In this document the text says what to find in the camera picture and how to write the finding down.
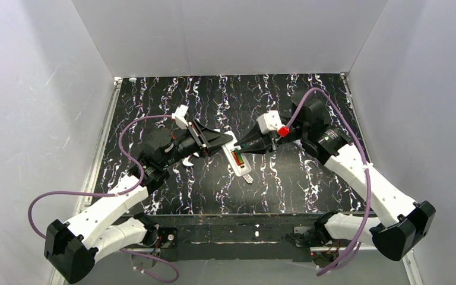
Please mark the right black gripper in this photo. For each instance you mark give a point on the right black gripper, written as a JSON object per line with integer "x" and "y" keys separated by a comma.
{"x": 270, "y": 138}

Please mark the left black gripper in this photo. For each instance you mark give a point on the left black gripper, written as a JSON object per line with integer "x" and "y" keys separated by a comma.
{"x": 198, "y": 137}

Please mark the green battery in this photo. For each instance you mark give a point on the green battery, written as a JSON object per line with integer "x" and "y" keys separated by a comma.
{"x": 239, "y": 160}

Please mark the orange battery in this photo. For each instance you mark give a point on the orange battery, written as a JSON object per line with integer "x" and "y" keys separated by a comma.
{"x": 234, "y": 156}

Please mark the white remote control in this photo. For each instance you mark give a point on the white remote control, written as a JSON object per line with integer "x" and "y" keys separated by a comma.
{"x": 228, "y": 148}

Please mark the white battery cover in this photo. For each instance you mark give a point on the white battery cover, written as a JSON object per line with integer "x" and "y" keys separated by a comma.
{"x": 248, "y": 178}

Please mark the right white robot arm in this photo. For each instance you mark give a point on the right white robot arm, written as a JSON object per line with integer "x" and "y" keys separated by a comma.
{"x": 394, "y": 222}

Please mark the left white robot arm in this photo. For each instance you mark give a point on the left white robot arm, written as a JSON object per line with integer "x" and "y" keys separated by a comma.
{"x": 74, "y": 246}

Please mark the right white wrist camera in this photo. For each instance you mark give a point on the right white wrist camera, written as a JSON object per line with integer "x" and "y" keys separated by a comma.
{"x": 271, "y": 122}

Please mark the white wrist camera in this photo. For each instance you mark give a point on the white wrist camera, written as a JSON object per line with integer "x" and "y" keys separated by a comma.
{"x": 271, "y": 122}
{"x": 179, "y": 116}

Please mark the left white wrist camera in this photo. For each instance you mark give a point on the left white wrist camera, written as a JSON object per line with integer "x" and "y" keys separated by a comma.
{"x": 179, "y": 116}

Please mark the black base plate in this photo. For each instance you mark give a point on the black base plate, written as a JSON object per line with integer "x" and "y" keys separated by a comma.
{"x": 239, "y": 237}

